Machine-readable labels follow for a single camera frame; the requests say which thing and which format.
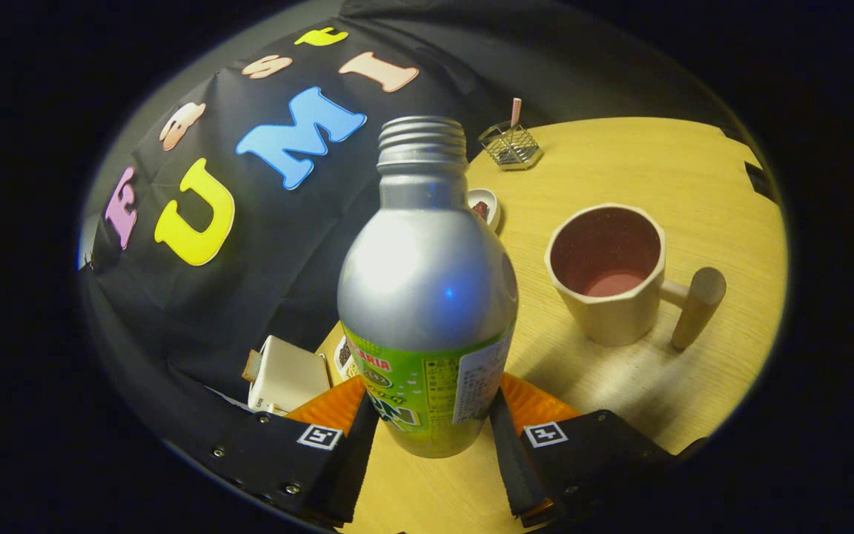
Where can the wooden table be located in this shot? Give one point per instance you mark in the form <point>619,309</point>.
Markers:
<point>620,170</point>

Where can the white round plate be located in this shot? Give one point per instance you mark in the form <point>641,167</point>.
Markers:
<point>491,204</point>

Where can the white divided dish with beans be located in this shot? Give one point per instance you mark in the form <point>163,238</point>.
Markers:
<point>343,357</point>

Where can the silver bottle with green label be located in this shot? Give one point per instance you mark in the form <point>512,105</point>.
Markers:
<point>427,289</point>

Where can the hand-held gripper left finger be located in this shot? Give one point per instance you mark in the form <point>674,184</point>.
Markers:
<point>349,475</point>

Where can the bread slice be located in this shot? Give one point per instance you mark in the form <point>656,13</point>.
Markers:
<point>252,366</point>

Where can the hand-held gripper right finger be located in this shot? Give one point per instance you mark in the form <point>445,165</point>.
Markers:
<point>512,469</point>

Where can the brown meat piece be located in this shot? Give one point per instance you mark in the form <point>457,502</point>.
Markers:
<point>481,211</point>

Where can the white toaster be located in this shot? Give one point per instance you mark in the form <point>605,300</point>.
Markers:
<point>293,374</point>

